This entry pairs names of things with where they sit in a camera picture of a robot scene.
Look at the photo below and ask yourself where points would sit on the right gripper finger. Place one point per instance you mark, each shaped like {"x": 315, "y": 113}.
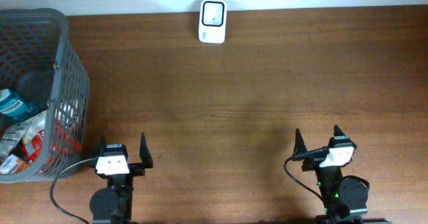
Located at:
{"x": 338, "y": 131}
{"x": 299, "y": 147}

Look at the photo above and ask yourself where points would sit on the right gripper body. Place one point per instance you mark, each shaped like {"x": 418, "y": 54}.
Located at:
{"x": 312, "y": 160}

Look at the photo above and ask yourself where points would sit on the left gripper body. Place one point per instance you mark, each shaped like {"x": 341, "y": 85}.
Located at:
{"x": 136, "y": 170}

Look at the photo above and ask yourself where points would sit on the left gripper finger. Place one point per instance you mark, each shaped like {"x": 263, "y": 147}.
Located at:
{"x": 144, "y": 153}
{"x": 100, "y": 149}

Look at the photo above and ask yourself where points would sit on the red snack bag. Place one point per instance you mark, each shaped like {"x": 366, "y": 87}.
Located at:
{"x": 32, "y": 143}

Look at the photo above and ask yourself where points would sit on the silver foil snack packet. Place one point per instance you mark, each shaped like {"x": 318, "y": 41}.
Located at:
{"x": 11, "y": 138}

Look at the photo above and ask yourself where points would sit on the small orange carton box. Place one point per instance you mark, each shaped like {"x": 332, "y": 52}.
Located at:
{"x": 12, "y": 165}

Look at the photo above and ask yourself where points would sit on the teal mouthwash bottle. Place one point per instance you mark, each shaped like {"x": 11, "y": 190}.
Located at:
{"x": 16, "y": 108}

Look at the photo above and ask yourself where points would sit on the cream and blue snack bag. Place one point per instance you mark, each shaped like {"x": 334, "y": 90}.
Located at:
{"x": 34, "y": 125}

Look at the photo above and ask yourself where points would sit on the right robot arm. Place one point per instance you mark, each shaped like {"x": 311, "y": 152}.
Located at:
{"x": 343, "y": 197}

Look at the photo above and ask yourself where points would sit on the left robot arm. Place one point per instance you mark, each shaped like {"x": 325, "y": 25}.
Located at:
{"x": 113, "y": 204}

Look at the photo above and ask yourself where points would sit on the white barcode scanner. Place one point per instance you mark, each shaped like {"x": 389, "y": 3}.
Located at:
{"x": 212, "y": 21}

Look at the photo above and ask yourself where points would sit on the grey plastic mesh basket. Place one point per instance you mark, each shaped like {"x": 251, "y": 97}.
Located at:
{"x": 39, "y": 62}

